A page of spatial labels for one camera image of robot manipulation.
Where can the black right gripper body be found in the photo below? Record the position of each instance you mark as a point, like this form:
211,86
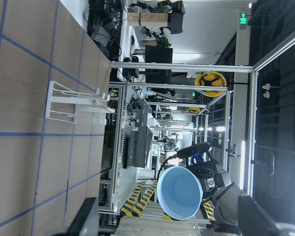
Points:
210,174

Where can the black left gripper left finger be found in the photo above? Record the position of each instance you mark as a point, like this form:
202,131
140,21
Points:
86,221

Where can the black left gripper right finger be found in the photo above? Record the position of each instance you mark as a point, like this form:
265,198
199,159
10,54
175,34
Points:
253,220

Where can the light blue transferred cup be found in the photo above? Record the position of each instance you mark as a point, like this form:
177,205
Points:
179,193

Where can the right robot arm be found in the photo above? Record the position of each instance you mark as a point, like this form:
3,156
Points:
219,189

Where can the white wire cup rack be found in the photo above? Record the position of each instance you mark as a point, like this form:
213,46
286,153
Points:
67,105

